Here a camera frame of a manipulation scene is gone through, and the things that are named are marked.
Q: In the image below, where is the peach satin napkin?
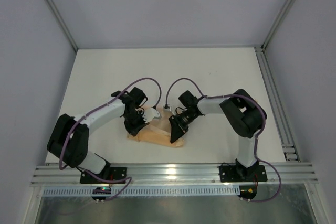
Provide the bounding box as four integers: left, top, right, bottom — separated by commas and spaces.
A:
127, 106, 184, 148

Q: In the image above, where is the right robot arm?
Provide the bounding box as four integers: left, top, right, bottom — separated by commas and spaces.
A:
169, 89, 267, 181

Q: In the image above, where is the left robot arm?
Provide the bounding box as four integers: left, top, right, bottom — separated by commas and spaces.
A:
47, 87, 149, 174

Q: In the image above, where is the right controller board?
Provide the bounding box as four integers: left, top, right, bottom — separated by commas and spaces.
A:
238, 186, 257, 202

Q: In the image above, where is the controller board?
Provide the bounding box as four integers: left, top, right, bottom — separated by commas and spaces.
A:
91, 186, 111, 204
238, 186, 257, 202

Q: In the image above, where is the left controller board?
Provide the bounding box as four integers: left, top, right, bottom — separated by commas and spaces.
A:
91, 186, 111, 204

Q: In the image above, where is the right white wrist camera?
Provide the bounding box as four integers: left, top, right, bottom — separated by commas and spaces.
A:
163, 104, 171, 111

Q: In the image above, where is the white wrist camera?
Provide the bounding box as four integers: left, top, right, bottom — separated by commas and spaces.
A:
142, 107, 161, 123
163, 104, 171, 111

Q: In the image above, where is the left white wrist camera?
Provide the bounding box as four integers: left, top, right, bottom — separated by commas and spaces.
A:
142, 107, 161, 123

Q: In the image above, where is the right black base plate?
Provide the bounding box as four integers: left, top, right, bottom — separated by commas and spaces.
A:
218, 161, 268, 182

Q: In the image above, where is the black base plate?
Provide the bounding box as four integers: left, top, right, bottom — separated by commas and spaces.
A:
218, 161, 268, 182
80, 166, 127, 184

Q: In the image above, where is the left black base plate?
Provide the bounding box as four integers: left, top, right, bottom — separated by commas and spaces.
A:
80, 166, 127, 184

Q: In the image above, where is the right aluminium side rail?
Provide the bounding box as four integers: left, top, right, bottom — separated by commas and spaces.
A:
255, 46, 301, 162

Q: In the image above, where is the aluminium front rail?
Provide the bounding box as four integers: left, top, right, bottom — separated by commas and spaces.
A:
30, 162, 318, 186

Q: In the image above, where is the slotted grey cable duct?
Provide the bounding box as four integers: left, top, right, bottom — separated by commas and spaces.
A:
42, 185, 239, 197

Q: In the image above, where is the left aluminium corner post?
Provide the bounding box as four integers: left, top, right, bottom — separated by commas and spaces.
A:
44, 0, 79, 52

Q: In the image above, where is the aluminium corner post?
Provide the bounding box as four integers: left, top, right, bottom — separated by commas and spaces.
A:
261, 0, 296, 51
44, 0, 79, 52

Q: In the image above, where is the right aluminium corner post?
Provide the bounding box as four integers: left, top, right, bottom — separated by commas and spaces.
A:
261, 0, 296, 51

